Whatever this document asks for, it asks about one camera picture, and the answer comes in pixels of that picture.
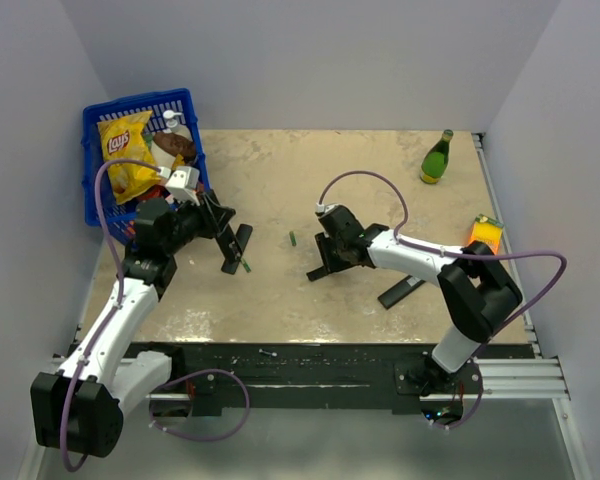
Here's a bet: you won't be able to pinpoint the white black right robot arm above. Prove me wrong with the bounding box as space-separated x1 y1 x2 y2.
307 204 522 393

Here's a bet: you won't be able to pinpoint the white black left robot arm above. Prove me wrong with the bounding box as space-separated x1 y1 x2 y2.
30 190 243 458

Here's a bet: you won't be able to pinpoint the green AAA battery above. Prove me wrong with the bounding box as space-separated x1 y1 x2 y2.
241 259 252 273

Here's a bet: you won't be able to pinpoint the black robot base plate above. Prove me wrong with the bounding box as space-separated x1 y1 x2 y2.
67 340 536 419

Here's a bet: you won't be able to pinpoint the yellow Lays chips bag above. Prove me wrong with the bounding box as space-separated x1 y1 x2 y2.
97 110 160 205

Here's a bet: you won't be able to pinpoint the blue plastic basket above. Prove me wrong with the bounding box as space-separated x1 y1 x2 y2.
81 88 211 244

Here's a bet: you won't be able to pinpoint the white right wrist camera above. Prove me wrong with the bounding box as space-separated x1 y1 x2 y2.
315 203 339 217

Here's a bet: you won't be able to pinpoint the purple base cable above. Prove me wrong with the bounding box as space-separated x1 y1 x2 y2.
427 359 485 431
148 369 252 443

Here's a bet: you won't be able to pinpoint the green glass bottle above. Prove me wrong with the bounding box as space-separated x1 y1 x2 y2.
420 129 454 184

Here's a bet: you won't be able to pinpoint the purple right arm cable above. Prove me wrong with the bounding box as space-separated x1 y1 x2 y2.
317 170 569 356

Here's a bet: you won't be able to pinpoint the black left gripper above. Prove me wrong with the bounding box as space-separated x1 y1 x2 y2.
163 190 235 255

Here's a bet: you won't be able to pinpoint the aluminium frame rail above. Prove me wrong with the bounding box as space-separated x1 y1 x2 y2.
49 355 572 401

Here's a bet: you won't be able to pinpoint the white pump soap bottle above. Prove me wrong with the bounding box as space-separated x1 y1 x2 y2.
162 109 193 141

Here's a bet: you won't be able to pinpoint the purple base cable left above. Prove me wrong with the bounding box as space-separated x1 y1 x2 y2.
148 369 252 443

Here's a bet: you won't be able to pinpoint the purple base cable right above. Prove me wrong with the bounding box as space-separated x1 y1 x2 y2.
427 359 485 431

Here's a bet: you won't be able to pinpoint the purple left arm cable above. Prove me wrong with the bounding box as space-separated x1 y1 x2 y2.
59 158 164 473

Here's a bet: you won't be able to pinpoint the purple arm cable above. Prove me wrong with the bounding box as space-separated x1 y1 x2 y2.
59 158 164 473
317 170 569 356

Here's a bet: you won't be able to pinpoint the black battery cover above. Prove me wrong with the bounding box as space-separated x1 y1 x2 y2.
306 267 328 282

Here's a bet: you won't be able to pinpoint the brown and white pouch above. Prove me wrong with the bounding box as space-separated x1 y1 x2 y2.
150 131 197 168

